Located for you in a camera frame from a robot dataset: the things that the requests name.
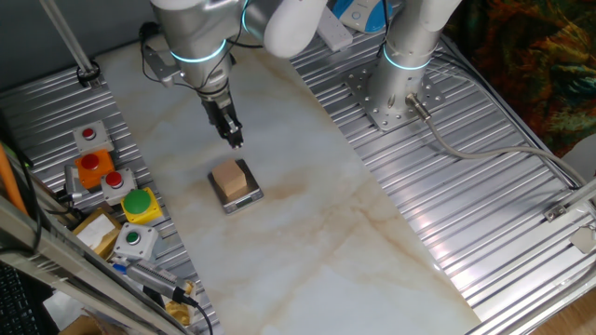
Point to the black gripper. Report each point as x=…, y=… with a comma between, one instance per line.
x=218, y=111

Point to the wooden block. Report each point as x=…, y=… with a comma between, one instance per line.
x=230, y=179

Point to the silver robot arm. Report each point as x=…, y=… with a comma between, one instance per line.
x=195, y=28

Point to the silver digital scale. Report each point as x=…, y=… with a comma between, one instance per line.
x=253, y=188

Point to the yellow box green mushroom button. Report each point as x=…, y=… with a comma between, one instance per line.
x=149, y=216

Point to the grey box flat red button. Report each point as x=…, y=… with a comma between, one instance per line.
x=102, y=139

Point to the grey box red mushroom button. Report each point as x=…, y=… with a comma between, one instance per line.
x=112, y=195

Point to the orange box red button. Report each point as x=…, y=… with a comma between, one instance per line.
x=100, y=174

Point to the grey box green button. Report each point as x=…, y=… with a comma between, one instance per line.
x=146, y=246

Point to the marble pattern board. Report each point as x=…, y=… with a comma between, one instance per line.
x=302, y=256

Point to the white power strip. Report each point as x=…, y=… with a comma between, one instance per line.
x=337, y=35

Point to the black pole clamp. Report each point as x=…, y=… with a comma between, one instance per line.
x=84, y=76

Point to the blue and white device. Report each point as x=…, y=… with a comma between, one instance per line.
x=356, y=16

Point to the blue tissue pack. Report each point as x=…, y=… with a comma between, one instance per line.
x=118, y=269

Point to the metal pole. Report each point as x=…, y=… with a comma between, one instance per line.
x=70, y=42

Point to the yellow packaging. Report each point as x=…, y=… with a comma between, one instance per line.
x=179, y=314

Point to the orange pole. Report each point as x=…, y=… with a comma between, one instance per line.
x=9, y=181

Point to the white paper sheet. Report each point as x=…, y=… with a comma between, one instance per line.
x=60, y=307

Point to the cardboard box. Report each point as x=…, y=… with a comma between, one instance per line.
x=79, y=328

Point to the black keyboard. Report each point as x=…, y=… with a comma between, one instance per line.
x=16, y=302

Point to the colourful patterned cloth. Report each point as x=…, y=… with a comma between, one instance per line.
x=535, y=70

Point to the white tag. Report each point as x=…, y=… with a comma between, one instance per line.
x=584, y=239

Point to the silver camera mount bracket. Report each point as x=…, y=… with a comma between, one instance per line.
x=158, y=65

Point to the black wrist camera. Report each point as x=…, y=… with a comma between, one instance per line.
x=149, y=31

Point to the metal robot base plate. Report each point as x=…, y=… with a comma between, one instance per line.
x=372, y=111

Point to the silver ribbed camera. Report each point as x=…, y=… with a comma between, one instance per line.
x=153, y=279

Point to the aluminium frame beam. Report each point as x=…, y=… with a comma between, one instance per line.
x=46, y=251

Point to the small metal bracket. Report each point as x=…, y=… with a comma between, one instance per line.
x=556, y=212

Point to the aluminium frame bar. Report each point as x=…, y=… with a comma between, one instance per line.
x=582, y=193

